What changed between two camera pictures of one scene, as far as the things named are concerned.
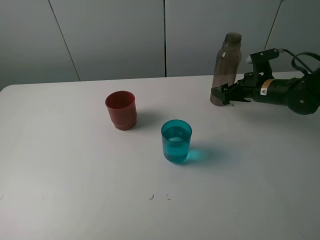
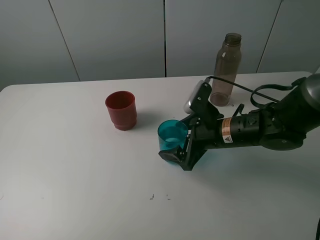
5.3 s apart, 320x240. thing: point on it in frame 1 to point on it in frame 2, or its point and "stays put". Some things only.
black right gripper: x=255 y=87 to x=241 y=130
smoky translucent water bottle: x=228 y=63 stays put
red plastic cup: x=122 y=107 stays put
